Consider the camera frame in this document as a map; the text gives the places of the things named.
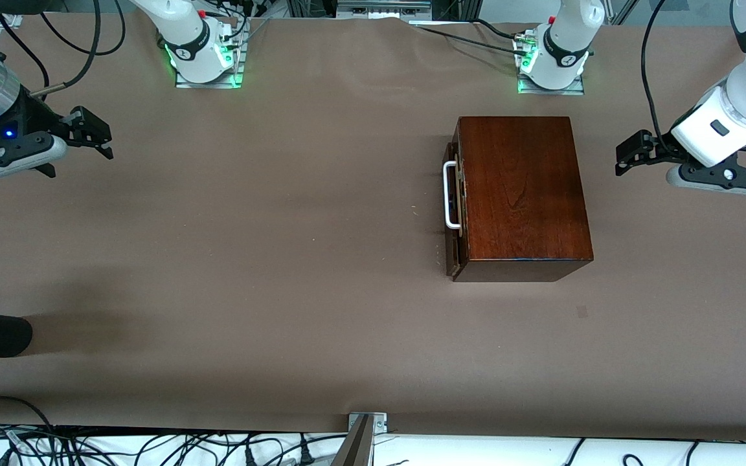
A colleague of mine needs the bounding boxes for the light wooden plank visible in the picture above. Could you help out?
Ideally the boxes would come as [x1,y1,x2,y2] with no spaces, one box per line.
[442,126,469,280]

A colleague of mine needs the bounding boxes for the dark wooden cabinet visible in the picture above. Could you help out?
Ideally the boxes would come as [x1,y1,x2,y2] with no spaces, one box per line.
[452,116,594,283]

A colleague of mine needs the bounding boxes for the brown paper table cover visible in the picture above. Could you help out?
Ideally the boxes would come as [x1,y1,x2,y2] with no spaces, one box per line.
[0,14,746,442]

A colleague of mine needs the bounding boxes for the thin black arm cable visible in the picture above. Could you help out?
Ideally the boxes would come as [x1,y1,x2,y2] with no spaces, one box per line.
[0,30,51,88]

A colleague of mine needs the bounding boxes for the black looping arm cable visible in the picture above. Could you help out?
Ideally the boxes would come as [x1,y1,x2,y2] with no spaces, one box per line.
[40,0,126,57]

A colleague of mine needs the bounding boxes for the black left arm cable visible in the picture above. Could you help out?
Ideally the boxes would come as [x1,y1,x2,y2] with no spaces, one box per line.
[641,0,675,156]

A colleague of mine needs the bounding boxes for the black cable with metal end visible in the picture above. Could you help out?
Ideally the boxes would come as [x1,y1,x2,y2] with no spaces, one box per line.
[27,0,103,99]

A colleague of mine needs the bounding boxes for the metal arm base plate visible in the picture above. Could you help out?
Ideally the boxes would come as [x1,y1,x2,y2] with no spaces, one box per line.
[174,19,246,90]
[517,32,587,96]

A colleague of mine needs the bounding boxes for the short black base cable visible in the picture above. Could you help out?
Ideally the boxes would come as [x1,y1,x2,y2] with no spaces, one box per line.
[473,18,520,41]

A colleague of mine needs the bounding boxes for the long black base cable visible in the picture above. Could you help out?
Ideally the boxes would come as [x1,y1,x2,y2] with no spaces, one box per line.
[412,23,524,56]

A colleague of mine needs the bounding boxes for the black floor loop cable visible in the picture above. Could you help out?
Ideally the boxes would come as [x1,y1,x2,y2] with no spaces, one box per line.
[0,395,58,449]

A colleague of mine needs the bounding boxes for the aluminium frame rail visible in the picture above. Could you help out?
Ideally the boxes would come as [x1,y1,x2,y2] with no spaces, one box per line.
[335,0,433,19]

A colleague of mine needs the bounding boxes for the tangled black cables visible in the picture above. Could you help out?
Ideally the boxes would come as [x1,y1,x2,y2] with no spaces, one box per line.
[0,424,348,466]

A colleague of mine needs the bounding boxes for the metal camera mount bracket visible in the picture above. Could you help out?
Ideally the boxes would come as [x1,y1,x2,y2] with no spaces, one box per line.
[331,411,389,466]

